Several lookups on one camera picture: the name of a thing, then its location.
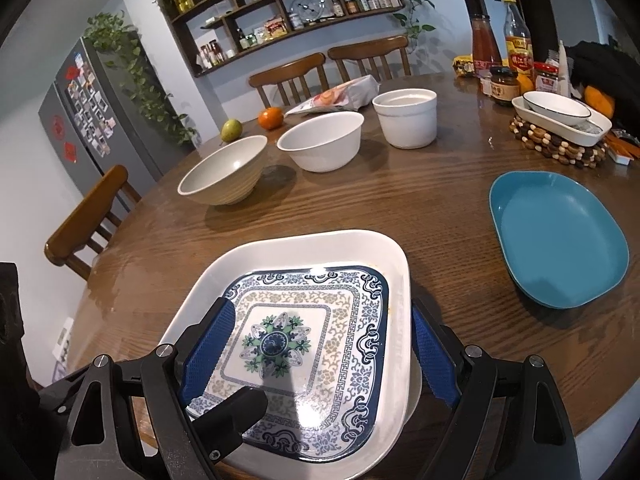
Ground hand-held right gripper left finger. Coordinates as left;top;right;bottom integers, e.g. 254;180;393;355
55;297;236;480

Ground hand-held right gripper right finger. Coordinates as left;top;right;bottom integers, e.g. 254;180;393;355
412;299;581;480

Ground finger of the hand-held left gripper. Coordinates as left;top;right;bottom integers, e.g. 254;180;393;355
192;386;268;461

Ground blue patterned square plate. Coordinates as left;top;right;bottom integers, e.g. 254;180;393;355
184;265;391;462

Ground white square plate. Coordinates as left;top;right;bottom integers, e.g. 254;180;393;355
159;229;422;480

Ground white straight-sided bowl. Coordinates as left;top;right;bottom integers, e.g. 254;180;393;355
372;88;439;150

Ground wooden chair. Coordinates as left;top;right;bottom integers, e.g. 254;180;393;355
327;35;412;82
44;164;144;281
248;53;329;109

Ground beige ribbed bowl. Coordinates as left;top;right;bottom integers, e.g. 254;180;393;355
177;135;269;206

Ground teal oval plate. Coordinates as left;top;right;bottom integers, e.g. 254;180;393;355
488;170;630;310

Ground grey refrigerator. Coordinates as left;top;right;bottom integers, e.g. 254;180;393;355
38;35;167;197

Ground white round bowl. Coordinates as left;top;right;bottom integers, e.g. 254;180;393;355
277;111;365;173

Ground wooden beaded trivet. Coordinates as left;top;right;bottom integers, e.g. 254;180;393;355
509;115;609;169

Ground orange tangerine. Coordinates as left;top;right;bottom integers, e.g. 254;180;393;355
258;106;285;131

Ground fridge photo magnets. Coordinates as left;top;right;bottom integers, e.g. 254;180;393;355
64;64;117;155

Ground white rectangular dish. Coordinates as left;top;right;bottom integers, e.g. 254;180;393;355
511;94;614;147

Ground white pink food packet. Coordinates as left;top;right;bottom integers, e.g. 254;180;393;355
284;74;380;116

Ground dark-lidded sauce jar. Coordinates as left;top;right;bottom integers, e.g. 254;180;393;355
488;65;519;106

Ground white dark-rimmed shallow bowl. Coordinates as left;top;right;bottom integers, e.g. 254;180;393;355
522;91;593;126

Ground trailing green plant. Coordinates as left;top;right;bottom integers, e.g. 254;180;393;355
84;11;199;147

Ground red-lidded jar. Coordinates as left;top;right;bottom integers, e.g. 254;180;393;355
533;62;560;94

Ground orange fruit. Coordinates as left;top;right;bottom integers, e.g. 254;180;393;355
583;85;616;117

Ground red sauce bottle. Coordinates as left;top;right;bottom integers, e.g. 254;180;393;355
472;14;503;79

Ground white tube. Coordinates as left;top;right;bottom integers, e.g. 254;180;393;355
557;40;571;97

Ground yellow-capped vinegar bottle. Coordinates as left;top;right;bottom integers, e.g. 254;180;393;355
501;0;535;75

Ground black bag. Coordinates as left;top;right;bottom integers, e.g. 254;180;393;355
565;39;640;132

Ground hanging green vine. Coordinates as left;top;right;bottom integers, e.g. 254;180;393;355
389;0;437;54

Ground round glass clock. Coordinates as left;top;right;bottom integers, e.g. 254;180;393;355
289;0;329;27

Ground white wall socket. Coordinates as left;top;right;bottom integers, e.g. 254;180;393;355
54;317;76;362

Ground wooden wall shelf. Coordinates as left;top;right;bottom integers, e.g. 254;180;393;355
149;0;407;79

